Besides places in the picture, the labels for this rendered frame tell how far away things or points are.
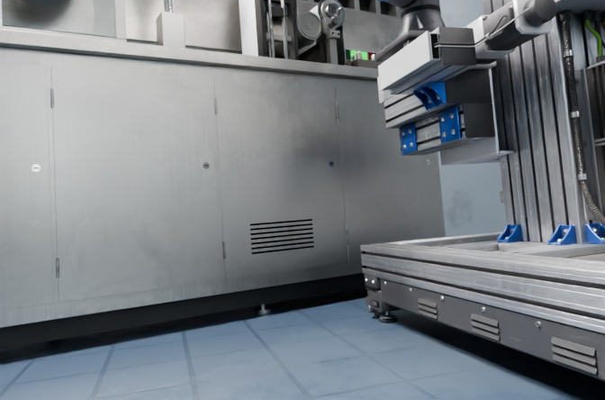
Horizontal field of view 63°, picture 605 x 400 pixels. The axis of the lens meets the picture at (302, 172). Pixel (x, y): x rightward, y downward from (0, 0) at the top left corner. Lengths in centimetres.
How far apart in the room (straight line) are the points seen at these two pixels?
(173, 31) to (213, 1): 48
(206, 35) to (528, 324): 191
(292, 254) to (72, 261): 71
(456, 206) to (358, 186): 267
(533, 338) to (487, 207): 378
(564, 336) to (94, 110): 132
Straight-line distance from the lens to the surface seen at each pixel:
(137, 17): 238
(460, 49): 122
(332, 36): 228
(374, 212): 198
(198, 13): 247
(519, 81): 142
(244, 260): 170
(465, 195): 461
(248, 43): 232
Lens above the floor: 34
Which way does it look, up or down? 5 degrees up
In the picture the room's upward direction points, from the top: 4 degrees counter-clockwise
